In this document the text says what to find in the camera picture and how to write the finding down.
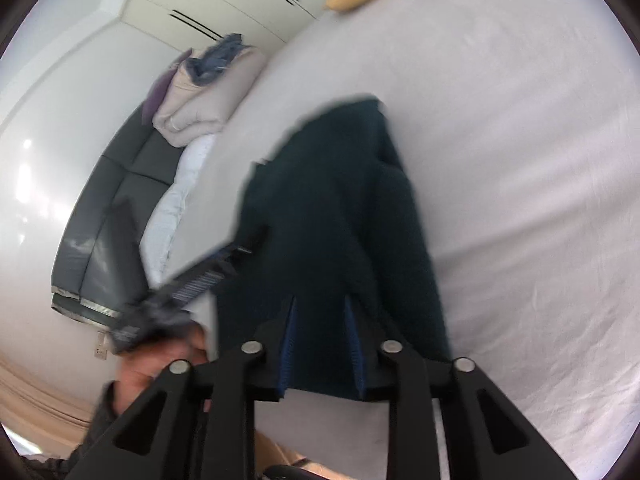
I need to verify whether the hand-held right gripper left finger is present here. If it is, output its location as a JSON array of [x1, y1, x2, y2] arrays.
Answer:
[[65, 296, 302, 480]]

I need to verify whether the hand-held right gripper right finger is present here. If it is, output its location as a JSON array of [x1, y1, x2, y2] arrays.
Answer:
[[344, 296, 582, 480]]

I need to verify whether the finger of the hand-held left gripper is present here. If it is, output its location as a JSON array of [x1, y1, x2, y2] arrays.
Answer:
[[106, 198, 151, 309], [149, 226, 272, 312]]

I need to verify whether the dark green knit top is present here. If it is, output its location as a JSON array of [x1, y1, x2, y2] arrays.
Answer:
[[215, 94, 452, 402]]

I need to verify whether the person's left hand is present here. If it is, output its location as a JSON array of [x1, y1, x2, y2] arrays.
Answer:
[[116, 325, 212, 412]]

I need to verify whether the white quilted mattress pad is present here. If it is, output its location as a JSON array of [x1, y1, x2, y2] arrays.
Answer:
[[138, 133, 219, 287]]

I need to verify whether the purple pillow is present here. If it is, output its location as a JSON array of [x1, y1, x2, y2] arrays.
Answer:
[[141, 49, 194, 127]]

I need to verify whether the folded beige duvet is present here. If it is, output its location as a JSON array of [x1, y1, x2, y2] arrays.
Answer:
[[152, 45, 267, 149]]

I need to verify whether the blue crumpled cloth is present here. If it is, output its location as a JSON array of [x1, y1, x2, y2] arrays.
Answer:
[[187, 33, 247, 85]]

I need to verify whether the white-sheeted bed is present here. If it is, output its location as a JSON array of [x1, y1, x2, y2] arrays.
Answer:
[[150, 0, 640, 480]]

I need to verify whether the short silver wardrobe handle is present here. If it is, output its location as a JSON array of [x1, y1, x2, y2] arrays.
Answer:
[[169, 8, 224, 42]]

